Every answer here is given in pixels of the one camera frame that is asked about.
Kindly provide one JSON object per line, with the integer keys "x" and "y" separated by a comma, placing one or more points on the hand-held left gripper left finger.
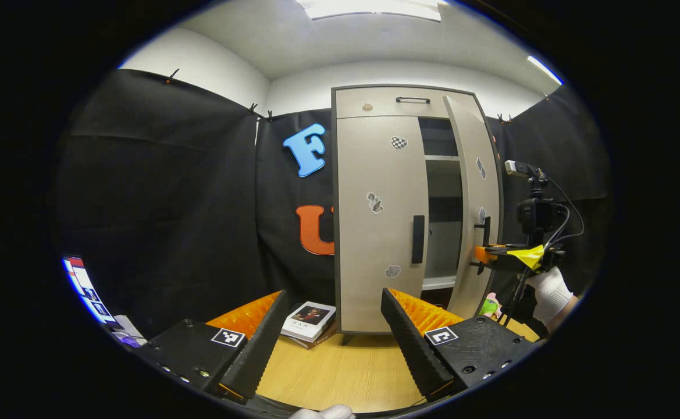
{"x": 258, "y": 349}

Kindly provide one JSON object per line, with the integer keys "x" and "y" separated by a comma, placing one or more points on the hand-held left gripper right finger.
{"x": 412, "y": 343}

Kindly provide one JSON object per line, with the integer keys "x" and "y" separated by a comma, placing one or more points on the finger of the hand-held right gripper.
{"x": 482, "y": 254}

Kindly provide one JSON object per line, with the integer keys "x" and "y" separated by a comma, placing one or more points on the beige cabinet door grey stickers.
{"x": 479, "y": 192}

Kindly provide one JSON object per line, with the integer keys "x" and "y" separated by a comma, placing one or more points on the beige double-door shoe cabinet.
{"x": 441, "y": 180}

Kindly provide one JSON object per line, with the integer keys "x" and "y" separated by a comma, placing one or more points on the white cabinet shelf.
{"x": 441, "y": 157}
{"x": 438, "y": 283}

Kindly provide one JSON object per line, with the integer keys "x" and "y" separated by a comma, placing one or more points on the beige cabinet drawer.
{"x": 374, "y": 100}

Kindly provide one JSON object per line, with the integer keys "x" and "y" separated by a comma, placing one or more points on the pink green plush toy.
{"x": 490, "y": 305}

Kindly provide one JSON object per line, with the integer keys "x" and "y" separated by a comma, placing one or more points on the white portrait cover book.
{"x": 308, "y": 320}

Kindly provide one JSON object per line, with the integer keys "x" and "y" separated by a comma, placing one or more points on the brown book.
{"x": 319, "y": 342}

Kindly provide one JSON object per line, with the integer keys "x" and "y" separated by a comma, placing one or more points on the small ceiling light panel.
{"x": 544, "y": 70}

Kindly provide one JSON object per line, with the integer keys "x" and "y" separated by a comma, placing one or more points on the black backdrop cloth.
{"x": 159, "y": 221}

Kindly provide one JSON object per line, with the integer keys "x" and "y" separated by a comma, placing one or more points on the colourful printed poster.
{"x": 86, "y": 288}

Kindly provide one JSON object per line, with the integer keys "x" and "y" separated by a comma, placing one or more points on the large ceiling light panel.
{"x": 374, "y": 9}

